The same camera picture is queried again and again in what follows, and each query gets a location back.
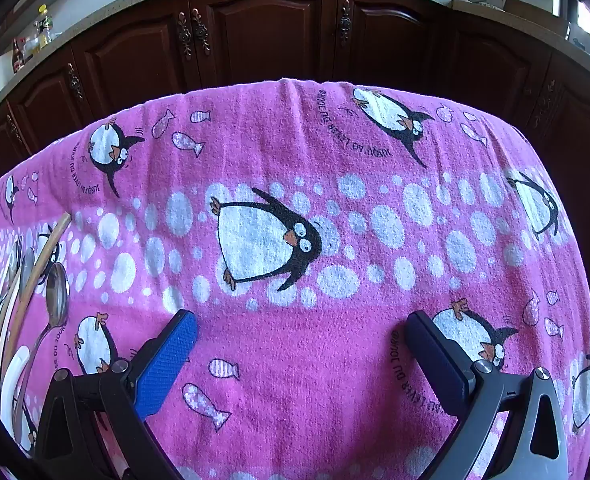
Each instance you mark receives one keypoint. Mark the dark red sauce bottle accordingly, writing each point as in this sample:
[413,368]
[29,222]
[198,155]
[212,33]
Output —
[18,55]

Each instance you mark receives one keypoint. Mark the large metal spoon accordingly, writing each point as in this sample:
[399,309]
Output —
[57,292]

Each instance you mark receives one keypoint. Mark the yellow cap bottle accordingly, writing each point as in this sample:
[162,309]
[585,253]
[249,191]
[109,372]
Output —
[44,25]

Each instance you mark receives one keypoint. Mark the light wooden chopstick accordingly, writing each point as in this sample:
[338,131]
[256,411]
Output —
[0,320]

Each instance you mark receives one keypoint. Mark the pink penguin printed towel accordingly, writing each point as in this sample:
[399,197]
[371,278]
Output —
[325,160]

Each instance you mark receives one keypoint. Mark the white ceramic spoon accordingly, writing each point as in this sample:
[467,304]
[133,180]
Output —
[14,385]

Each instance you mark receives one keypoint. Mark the brown wooden kitchen cabinets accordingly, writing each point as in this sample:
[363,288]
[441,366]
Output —
[265,35]

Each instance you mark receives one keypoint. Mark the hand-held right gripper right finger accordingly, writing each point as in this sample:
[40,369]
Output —
[440,360]

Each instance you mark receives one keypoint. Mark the slim metal spoon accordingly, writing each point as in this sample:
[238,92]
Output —
[27,270]

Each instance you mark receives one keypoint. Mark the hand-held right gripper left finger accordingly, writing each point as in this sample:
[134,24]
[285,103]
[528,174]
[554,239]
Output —
[167,360]

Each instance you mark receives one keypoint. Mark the brown wooden chopstick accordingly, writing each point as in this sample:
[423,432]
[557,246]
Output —
[40,270]

